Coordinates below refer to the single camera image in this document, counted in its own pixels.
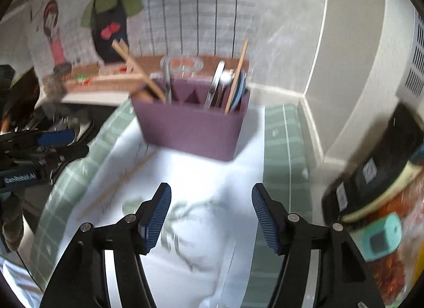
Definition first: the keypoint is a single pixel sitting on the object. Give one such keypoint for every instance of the wooden spoon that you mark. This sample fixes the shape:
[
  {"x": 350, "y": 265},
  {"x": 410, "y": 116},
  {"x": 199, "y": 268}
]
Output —
[{"x": 144, "y": 95}]

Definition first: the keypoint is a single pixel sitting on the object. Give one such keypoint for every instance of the white round-tipped spoon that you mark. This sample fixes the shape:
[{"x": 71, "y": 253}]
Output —
[{"x": 227, "y": 77}]

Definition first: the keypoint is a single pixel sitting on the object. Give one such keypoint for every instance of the wooden chopstick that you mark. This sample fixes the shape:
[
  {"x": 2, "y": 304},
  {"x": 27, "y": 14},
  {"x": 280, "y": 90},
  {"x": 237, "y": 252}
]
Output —
[
  {"x": 237, "y": 76},
  {"x": 137, "y": 69},
  {"x": 145, "y": 64},
  {"x": 112, "y": 188}
]

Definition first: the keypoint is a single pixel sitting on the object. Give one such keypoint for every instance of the white wall vent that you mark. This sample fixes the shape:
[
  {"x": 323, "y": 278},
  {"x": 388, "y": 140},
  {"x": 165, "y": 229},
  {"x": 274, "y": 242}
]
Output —
[{"x": 414, "y": 59}]

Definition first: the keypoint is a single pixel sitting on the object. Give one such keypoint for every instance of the green grid mat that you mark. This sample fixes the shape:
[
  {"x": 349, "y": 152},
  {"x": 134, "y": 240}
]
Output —
[{"x": 285, "y": 148}]

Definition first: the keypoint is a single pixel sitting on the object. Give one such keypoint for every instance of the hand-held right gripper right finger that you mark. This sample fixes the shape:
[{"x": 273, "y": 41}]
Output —
[{"x": 265, "y": 218}]

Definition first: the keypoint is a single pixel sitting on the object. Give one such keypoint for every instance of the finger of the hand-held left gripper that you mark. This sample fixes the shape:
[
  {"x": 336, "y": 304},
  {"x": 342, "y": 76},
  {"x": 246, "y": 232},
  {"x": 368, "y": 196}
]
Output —
[
  {"x": 54, "y": 138},
  {"x": 71, "y": 152}
]

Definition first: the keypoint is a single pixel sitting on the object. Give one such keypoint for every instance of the blue plate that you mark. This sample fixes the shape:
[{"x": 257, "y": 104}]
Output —
[{"x": 240, "y": 92}]

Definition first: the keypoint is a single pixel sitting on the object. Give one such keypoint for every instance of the white paper sheet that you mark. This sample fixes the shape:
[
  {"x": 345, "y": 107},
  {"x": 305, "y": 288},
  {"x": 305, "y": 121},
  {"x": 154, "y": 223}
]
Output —
[{"x": 205, "y": 202}]

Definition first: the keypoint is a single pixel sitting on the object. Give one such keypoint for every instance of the wall poster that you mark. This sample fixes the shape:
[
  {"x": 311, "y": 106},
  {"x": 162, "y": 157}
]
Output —
[{"x": 109, "y": 22}]

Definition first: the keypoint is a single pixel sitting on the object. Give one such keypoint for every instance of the purple utensil holder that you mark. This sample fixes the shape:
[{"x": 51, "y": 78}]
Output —
[{"x": 192, "y": 129}]

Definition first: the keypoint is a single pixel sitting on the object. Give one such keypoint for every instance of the teal kitchen timer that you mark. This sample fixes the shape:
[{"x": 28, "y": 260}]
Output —
[{"x": 381, "y": 238}]

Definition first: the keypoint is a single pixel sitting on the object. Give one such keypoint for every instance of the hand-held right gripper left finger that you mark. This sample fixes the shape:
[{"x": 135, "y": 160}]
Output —
[{"x": 159, "y": 218}]

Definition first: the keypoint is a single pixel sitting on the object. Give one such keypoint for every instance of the red snack bag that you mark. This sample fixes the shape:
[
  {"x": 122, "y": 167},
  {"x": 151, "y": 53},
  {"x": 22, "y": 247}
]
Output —
[{"x": 397, "y": 271}]

